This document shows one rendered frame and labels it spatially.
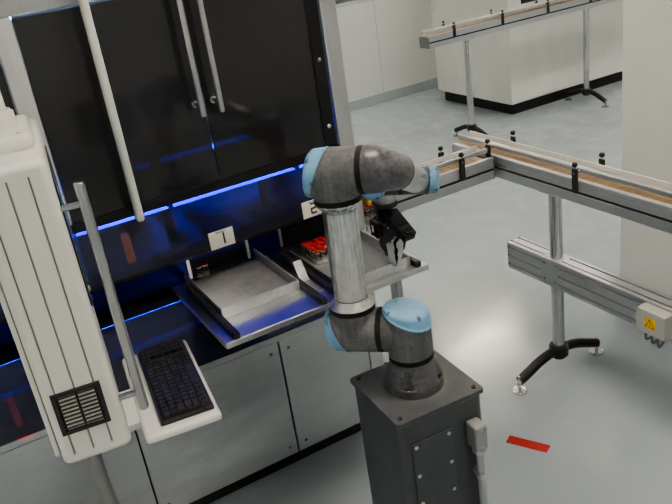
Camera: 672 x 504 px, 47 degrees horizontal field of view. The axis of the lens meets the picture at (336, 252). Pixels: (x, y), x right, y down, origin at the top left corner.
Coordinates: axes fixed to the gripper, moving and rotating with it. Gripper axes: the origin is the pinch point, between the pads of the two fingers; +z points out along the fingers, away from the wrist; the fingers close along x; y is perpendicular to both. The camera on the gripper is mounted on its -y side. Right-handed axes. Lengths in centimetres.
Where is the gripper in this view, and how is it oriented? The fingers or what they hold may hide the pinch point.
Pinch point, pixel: (396, 263)
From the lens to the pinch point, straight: 240.1
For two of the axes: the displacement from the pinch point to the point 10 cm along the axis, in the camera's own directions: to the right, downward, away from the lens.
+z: 1.4, 9.0, 4.1
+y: -4.9, -2.9, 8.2
